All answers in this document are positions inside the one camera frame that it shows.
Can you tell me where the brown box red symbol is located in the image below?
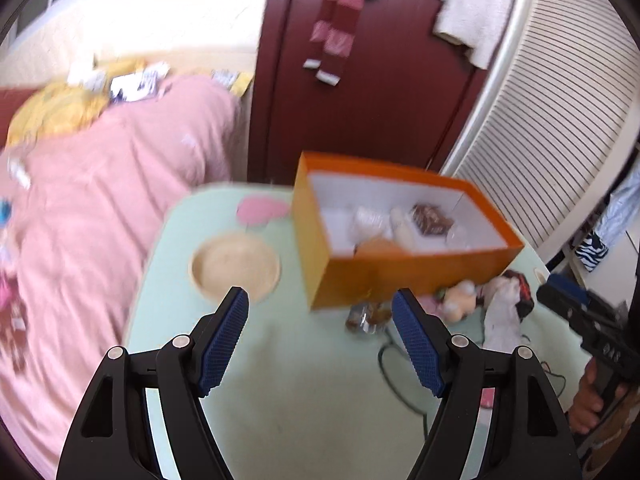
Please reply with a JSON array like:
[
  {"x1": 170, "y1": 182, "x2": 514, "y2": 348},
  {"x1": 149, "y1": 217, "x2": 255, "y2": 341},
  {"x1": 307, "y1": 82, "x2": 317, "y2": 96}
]
[{"x1": 502, "y1": 269, "x2": 535, "y2": 321}]

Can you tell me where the cream cosmetic tube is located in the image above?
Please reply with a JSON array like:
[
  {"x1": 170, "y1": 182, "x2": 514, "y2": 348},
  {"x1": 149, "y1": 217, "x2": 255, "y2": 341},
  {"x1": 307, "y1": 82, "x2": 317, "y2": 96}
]
[{"x1": 390, "y1": 207, "x2": 416, "y2": 252}]

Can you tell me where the brown bear plush blue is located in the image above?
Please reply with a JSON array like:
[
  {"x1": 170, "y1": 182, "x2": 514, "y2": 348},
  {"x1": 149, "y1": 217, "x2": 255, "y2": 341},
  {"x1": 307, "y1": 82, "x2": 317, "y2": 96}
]
[{"x1": 354, "y1": 236, "x2": 406, "y2": 258}]

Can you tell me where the clear plastic cup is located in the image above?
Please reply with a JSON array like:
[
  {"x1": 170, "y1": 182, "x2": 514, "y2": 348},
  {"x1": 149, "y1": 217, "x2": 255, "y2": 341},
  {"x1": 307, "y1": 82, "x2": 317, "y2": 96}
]
[{"x1": 348, "y1": 206, "x2": 390, "y2": 245}]

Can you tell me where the person right hand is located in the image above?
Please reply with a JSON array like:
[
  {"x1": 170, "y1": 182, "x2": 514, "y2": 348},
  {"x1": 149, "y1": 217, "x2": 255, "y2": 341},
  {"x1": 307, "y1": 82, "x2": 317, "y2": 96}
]
[{"x1": 566, "y1": 359, "x2": 603, "y2": 436}]

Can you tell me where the zebra pattern bag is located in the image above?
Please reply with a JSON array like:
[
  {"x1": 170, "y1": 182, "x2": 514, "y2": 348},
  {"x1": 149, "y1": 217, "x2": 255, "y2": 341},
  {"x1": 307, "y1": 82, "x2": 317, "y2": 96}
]
[{"x1": 574, "y1": 231, "x2": 608, "y2": 272}]

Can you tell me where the crumpled white tissue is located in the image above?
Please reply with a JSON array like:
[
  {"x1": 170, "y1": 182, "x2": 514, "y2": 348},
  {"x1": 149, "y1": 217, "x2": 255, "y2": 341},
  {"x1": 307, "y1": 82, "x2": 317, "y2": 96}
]
[{"x1": 483, "y1": 276, "x2": 523, "y2": 354}]

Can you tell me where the white-haired doll figure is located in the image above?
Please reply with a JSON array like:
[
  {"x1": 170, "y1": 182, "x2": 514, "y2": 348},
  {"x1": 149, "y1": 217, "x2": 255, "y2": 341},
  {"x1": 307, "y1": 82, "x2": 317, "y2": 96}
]
[{"x1": 436, "y1": 280, "x2": 477, "y2": 324}]

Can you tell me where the brown printed small carton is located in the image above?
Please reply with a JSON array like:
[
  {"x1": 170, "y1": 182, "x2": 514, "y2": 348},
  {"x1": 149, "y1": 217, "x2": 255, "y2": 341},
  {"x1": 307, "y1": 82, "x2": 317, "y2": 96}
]
[{"x1": 411, "y1": 204, "x2": 454, "y2": 236}]

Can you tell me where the white louvered closet door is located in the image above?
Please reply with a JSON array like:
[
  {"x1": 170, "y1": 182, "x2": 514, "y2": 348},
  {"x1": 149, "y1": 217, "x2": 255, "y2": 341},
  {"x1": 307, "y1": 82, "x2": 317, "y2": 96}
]
[{"x1": 442, "y1": 0, "x2": 639, "y2": 260}]

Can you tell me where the pink bed quilt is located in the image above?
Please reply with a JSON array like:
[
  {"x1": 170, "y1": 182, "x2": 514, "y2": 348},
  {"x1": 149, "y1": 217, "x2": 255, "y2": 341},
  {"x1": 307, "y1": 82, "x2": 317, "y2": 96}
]
[{"x1": 1, "y1": 75, "x2": 239, "y2": 479}]

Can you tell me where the orange cardboard box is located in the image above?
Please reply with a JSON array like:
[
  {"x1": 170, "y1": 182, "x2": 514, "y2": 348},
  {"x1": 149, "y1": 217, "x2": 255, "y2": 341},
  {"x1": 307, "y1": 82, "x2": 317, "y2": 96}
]
[{"x1": 292, "y1": 152, "x2": 524, "y2": 309}]

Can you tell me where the dark red wooden door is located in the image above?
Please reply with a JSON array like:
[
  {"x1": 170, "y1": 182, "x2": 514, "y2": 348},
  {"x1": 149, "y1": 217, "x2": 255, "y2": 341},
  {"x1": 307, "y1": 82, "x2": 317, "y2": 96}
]
[{"x1": 247, "y1": 0, "x2": 526, "y2": 187}]

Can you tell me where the yellow pillow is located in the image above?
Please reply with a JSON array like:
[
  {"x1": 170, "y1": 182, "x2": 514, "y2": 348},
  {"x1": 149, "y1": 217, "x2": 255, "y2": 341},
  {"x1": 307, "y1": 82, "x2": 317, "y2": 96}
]
[{"x1": 6, "y1": 81, "x2": 110, "y2": 148}]

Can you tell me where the smartphone on bed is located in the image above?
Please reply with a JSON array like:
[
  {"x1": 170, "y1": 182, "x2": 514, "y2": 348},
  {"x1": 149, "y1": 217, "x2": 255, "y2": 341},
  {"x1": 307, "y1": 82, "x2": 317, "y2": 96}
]
[{"x1": 110, "y1": 72, "x2": 157, "y2": 103}]

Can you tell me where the white knit sweater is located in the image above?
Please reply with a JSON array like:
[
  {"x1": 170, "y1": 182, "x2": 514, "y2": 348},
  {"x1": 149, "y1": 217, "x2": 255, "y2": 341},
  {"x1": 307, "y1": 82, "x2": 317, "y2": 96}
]
[{"x1": 433, "y1": 0, "x2": 513, "y2": 70}]

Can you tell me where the red striped scarf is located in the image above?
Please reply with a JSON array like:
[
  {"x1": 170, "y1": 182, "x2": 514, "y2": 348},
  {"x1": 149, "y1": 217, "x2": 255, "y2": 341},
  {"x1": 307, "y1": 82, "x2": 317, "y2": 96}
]
[{"x1": 303, "y1": 0, "x2": 366, "y2": 87}]

